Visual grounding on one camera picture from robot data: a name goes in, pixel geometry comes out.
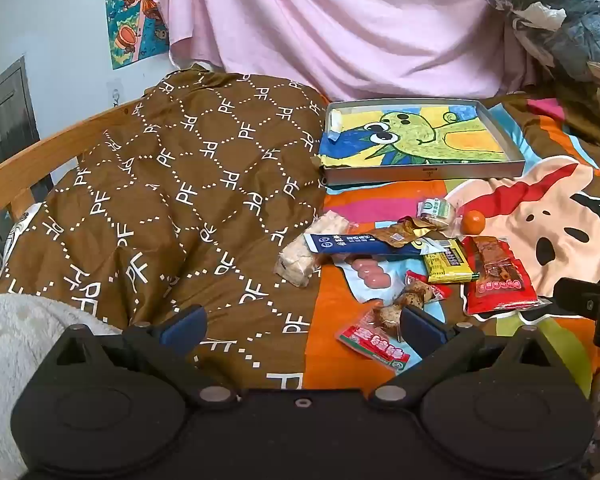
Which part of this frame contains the large red snack packet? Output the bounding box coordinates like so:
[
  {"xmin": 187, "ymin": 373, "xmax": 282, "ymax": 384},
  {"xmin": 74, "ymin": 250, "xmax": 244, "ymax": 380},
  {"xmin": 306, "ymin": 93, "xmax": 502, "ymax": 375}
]
[{"xmin": 460, "ymin": 236, "xmax": 541, "ymax": 316}]

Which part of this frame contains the cartoon printed blanket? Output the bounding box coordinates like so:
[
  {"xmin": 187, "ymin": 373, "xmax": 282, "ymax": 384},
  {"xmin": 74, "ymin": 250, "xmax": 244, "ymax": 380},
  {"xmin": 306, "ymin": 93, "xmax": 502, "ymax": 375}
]
[{"xmin": 302, "ymin": 85, "xmax": 600, "ymax": 401}]

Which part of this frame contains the white fluffy blanket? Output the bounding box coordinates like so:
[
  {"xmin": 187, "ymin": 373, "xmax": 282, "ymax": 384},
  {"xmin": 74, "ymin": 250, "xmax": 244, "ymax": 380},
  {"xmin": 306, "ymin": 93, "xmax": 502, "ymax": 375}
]
[{"xmin": 0, "ymin": 292, "xmax": 121, "ymax": 480}]

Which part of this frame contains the pink cloth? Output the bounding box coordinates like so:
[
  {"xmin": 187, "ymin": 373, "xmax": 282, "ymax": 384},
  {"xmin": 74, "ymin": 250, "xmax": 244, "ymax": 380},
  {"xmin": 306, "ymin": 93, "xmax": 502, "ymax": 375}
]
[{"xmin": 145, "ymin": 0, "xmax": 546, "ymax": 103}]

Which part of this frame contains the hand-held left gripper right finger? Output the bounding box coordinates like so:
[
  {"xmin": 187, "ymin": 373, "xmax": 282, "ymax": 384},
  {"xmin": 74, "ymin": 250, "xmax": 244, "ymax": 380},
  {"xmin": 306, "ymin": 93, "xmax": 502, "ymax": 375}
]
[{"xmin": 370, "ymin": 305, "xmax": 568, "ymax": 409}]

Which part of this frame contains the red green snack packet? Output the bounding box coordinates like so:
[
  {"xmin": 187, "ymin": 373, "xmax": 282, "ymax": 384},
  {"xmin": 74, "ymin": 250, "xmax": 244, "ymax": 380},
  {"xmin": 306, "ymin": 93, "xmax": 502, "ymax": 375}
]
[{"xmin": 336, "ymin": 310, "xmax": 412, "ymax": 373}]

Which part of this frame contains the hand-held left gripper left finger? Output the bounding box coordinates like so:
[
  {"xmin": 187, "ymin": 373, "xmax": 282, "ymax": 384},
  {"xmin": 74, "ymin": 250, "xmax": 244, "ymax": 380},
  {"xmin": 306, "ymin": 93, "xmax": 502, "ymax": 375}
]
[{"xmin": 42, "ymin": 305, "xmax": 237, "ymax": 409}]

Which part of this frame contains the grey door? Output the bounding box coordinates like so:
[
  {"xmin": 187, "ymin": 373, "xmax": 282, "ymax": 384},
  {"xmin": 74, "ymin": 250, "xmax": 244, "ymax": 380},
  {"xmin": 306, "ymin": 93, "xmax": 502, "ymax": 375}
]
[{"xmin": 0, "ymin": 57, "xmax": 53, "ymax": 261}]

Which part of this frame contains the wall poster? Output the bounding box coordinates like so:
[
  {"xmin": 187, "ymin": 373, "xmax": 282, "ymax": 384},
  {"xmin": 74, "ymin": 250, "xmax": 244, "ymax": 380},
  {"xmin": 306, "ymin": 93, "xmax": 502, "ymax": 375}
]
[{"xmin": 105, "ymin": 0, "xmax": 171, "ymax": 71}]

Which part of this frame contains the orange mandarin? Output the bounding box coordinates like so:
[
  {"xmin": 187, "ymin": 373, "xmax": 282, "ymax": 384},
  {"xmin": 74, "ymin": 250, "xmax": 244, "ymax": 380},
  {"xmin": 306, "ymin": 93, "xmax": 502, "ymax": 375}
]
[{"xmin": 461, "ymin": 209, "xmax": 487, "ymax": 235}]

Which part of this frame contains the brown gold snack packet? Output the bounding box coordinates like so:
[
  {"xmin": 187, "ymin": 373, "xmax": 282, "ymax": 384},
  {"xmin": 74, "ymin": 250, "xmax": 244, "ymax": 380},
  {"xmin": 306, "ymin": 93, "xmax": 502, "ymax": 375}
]
[{"xmin": 375, "ymin": 216, "xmax": 433, "ymax": 251}]

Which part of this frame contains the grey shallow tray box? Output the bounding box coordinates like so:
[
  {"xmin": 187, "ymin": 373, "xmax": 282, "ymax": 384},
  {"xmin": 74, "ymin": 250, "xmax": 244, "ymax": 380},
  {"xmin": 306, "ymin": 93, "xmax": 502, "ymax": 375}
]
[{"xmin": 320, "ymin": 97, "xmax": 526, "ymax": 187}]

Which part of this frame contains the long blue snack packet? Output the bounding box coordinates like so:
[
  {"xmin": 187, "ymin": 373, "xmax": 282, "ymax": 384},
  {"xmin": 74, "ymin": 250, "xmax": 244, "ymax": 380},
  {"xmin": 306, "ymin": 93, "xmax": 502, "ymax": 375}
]
[{"xmin": 302, "ymin": 232, "xmax": 396, "ymax": 266}]

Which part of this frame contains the brown patterned quilt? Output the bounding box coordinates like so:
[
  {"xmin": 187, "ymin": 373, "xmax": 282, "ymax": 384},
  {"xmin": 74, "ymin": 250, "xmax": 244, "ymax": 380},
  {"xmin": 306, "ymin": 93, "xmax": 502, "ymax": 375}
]
[{"xmin": 0, "ymin": 67, "xmax": 331, "ymax": 391}]

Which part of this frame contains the yellow snack packet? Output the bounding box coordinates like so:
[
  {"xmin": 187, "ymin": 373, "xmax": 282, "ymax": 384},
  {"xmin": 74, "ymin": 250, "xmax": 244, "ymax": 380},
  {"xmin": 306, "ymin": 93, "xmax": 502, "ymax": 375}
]
[{"xmin": 422, "ymin": 239, "xmax": 476, "ymax": 285}]

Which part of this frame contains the clear plastic bag of clothes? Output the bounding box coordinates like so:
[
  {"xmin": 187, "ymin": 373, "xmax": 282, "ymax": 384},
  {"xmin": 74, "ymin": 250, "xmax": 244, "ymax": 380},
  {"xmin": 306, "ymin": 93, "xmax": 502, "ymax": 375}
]
[{"xmin": 485, "ymin": 0, "xmax": 600, "ymax": 96}]

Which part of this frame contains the colourful crayon drawing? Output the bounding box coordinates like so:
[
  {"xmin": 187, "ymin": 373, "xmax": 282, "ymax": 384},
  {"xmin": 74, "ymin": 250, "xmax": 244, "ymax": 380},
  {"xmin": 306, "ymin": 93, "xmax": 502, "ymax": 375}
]
[{"xmin": 320, "ymin": 104, "xmax": 511, "ymax": 168}]

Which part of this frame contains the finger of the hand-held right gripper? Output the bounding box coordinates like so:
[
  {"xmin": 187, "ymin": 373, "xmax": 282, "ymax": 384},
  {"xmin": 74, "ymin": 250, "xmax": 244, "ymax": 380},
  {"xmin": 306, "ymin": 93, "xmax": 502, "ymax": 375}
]
[{"xmin": 554, "ymin": 277, "xmax": 600, "ymax": 348}]

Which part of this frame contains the wooden bed rail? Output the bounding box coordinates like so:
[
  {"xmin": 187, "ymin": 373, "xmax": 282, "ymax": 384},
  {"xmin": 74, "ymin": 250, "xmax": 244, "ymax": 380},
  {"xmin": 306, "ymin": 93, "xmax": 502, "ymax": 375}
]
[{"xmin": 0, "ymin": 100, "xmax": 146, "ymax": 233}]

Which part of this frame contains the pink sausage packet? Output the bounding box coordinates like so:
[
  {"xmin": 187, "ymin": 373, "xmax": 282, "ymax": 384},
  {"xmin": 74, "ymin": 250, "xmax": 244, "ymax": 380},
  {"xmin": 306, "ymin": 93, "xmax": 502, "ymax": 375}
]
[{"xmin": 332, "ymin": 252, "xmax": 406, "ymax": 306}]

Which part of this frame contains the white patterned sheet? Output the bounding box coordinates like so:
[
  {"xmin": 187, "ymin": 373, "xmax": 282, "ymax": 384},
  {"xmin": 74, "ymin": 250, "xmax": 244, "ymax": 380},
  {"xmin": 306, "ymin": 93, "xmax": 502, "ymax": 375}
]
[{"xmin": 0, "ymin": 202, "xmax": 46, "ymax": 301}]

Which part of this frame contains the clear rice cracker packet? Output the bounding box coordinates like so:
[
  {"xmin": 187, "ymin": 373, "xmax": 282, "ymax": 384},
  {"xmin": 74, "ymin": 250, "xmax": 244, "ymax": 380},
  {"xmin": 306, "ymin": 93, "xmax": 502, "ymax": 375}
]
[{"xmin": 274, "ymin": 210, "xmax": 353, "ymax": 288}]

